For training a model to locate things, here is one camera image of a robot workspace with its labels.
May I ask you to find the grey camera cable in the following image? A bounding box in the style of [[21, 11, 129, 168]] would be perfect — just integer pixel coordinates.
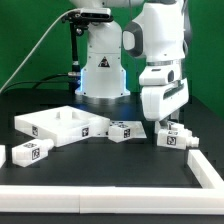
[[0, 7, 81, 94]]

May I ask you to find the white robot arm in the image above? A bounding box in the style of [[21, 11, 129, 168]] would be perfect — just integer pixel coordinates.
[[81, 0, 188, 122]]

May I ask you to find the paper sheet with markers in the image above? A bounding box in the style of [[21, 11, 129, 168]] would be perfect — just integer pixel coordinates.
[[110, 121, 146, 138]]

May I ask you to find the black camera on stand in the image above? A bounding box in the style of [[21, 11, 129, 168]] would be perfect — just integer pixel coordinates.
[[62, 8, 113, 23]]

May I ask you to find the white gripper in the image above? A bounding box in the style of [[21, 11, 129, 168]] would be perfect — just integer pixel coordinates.
[[139, 60, 189, 134]]

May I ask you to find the black cable on table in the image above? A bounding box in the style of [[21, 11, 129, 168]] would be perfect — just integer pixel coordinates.
[[0, 73, 81, 96]]

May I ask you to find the white L-shaped fence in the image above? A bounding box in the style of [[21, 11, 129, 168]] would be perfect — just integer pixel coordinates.
[[0, 150, 224, 215]]

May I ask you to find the white block left edge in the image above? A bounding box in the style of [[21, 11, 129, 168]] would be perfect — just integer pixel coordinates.
[[0, 145, 6, 168]]

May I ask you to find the white square table top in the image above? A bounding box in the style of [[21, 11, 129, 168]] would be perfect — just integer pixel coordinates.
[[14, 104, 111, 147]]

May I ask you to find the black camera stand pole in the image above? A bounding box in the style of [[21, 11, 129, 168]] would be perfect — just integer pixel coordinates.
[[69, 22, 81, 91]]

